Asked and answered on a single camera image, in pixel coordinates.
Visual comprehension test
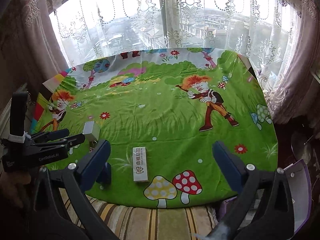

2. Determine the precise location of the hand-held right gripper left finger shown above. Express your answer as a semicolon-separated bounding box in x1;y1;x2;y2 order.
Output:
32;139;115;240

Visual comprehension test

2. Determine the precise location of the white lace sheer curtain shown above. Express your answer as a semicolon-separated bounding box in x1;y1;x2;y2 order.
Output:
49;0;300;80

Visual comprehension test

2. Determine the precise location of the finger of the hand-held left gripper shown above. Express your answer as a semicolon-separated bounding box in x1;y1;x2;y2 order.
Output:
50;133;86;150
30;129;70;143

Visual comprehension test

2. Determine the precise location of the pink patterned curtain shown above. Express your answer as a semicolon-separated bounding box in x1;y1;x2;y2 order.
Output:
260;0;320;125
0;0;64;120

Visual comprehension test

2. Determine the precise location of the white shelf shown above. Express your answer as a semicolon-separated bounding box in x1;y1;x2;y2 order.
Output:
310;67;320;83

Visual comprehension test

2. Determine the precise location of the purple cardboard box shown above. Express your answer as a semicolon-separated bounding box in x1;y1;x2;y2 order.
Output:
217;159;313;234

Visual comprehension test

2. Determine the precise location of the striped beige sofa cushion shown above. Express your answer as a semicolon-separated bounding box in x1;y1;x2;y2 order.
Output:
59;189;225;240

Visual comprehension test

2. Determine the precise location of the clear glass dish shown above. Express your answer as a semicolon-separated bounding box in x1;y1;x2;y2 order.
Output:
291;131;313;161

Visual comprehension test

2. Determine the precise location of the green cartoon printed tablecloth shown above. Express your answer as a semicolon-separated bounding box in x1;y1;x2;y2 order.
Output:
31;47;279;209

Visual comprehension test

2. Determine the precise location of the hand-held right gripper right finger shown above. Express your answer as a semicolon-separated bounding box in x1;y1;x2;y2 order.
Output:
207;141;296;240

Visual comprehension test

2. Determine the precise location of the silver white carton box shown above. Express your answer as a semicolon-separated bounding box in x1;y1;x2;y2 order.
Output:
82;121;101;143

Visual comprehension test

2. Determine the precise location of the person's left hand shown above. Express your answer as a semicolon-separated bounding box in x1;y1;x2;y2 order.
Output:
0;171;34;208

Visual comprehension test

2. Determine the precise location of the long white box orange print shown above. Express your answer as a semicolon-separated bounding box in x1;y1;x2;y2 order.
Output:
132;146;150;183

